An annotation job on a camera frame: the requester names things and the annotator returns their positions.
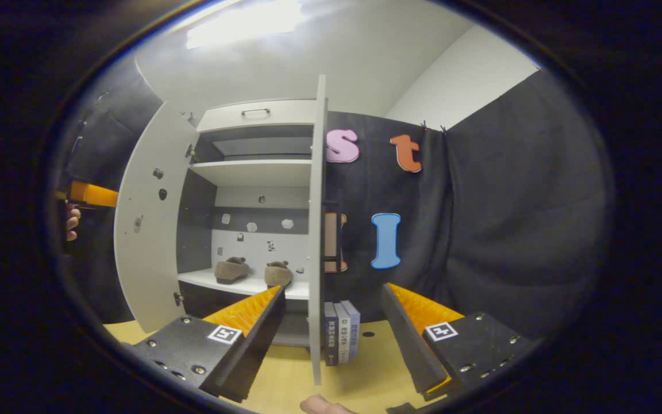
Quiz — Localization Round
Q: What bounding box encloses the dark blue book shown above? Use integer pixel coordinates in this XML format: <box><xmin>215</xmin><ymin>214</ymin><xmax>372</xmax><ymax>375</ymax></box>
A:
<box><xmin>324</xmin><ymin>302</ymin><xmax>340</xmax><ymax>366</ymax></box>

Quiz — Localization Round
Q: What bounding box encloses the brown fuzzy shoe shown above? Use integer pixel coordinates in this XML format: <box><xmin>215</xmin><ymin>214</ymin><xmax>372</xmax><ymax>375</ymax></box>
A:
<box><xmin>214</xmin><ymin>257</ymin><xmax>250</xmax><ymax>285</ymax></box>
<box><xmin>264</xmin><ymin>261</ymin><xmax>294</xmax><ymax>288</ymax></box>

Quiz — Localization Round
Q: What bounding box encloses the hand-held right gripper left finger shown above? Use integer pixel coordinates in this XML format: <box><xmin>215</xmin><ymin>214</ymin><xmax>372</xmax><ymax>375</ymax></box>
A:
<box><xmin>123</xmin><ymin>286</ymin><xmax>287</xmax><ymax>403</ymax></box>

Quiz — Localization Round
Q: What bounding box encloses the white shoe cabinet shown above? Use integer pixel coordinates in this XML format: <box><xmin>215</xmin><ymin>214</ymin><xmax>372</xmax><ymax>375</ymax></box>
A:
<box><xmin>176</xmin><ymin>99</ymin><xmax>326</xmax><ymax>348</ymax></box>

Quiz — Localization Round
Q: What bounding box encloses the grey book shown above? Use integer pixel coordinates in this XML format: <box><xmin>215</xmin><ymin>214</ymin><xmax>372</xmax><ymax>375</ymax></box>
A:
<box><xmin>334</xmin><ymin>302</ymin><xmax>352</xmax><ymax>364</ymax></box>

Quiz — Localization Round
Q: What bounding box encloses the white shoe cabinet door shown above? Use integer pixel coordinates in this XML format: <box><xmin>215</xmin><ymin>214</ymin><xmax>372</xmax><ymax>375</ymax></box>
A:
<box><xmin>114</xmin><ymin>101</ymin><xmax>199</xmax><ymax>334</ymax></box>
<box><xmin>307</xmin><ymin>74</ymin><xmax>329</xmax><ymax>386</ymax></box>

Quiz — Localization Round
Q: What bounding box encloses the white cabinet drawer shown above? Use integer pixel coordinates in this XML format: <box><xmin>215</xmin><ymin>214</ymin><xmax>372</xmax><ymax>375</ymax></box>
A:
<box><xmin>196</xmin><ymin>99</ymin><xmax>317</xmax><ymax>133</ymax></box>

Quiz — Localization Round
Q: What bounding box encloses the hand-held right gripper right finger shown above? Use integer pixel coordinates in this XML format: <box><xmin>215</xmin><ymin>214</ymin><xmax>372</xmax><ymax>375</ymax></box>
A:
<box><xmin>381</xmin><ymin>282</ymin><xmax>536</xmax><ymax>401</ymax></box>

